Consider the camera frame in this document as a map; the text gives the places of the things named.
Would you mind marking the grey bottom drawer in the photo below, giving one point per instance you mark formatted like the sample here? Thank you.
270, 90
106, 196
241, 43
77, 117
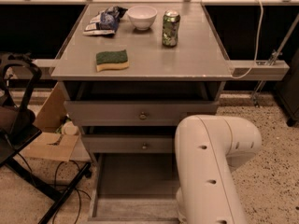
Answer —
135, 189

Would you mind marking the grey drawer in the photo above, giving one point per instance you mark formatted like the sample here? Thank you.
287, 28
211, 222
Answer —
135, 113
135, 189
128, 143

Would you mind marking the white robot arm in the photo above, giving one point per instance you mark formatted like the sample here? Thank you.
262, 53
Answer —
208, 149

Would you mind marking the grey drawer cabinet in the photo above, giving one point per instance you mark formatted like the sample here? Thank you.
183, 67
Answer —
193, 70

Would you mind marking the grey middle drawer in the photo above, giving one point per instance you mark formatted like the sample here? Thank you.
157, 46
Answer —
128, 143

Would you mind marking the grey top drawer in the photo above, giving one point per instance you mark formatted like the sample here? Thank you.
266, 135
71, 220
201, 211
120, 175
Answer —
135, 113

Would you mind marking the green yellow sponge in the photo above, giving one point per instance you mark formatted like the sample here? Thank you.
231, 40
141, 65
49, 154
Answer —
111, 60

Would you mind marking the white round container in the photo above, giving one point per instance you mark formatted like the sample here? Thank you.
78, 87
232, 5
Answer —
69, 128

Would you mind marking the white bowl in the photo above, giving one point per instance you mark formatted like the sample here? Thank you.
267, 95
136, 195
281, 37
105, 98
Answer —
142, 17

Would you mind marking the green soda can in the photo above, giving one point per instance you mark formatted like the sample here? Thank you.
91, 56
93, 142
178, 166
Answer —
171, 20

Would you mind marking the blue white snack bag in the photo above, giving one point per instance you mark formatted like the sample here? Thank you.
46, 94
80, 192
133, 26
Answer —
106, 22

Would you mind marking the brown cardboard sheet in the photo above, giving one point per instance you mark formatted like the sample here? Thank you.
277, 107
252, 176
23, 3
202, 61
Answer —
52, 144

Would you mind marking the metal diagonal brace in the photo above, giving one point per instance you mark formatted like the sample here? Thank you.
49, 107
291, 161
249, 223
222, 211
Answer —
271, 61

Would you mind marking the black cart at right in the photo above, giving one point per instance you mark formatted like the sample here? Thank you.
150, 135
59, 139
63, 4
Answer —
288, 91

